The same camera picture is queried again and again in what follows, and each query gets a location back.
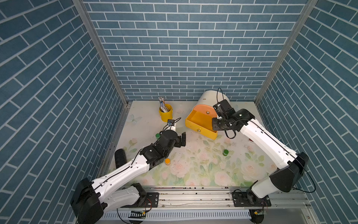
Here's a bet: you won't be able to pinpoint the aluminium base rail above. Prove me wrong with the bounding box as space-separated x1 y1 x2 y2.
95 187 318 224

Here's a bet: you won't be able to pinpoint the white round drawer cabinet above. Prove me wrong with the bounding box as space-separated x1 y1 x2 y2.
196 90 230 109

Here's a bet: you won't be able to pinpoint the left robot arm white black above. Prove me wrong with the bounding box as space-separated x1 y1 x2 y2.
70 130 186 224

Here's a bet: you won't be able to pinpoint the yellow pencil cup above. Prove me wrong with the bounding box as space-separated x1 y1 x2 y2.
159 104 173 123

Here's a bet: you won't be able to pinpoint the yellow drawer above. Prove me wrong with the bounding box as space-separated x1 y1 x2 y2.
185 110 218 140

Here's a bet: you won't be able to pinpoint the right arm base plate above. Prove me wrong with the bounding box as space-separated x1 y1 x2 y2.
232 191 272 207

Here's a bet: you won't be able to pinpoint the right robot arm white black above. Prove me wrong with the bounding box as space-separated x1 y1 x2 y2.
212 100 309 205

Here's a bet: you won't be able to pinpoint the pencils in cup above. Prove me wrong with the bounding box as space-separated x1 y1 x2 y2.
158 97 170 113

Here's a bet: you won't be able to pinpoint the floral table mat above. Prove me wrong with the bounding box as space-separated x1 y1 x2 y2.
117 101 276 187

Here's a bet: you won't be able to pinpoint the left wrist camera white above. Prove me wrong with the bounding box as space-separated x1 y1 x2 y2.
165 119 176 131

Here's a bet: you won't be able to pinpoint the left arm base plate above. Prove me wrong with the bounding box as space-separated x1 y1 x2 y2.
122 192 159 208

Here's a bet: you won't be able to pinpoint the pink orange top drawer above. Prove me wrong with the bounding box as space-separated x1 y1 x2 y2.
193 104 217 118

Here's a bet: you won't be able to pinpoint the green paint can right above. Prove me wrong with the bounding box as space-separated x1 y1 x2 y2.
222 149 229 156

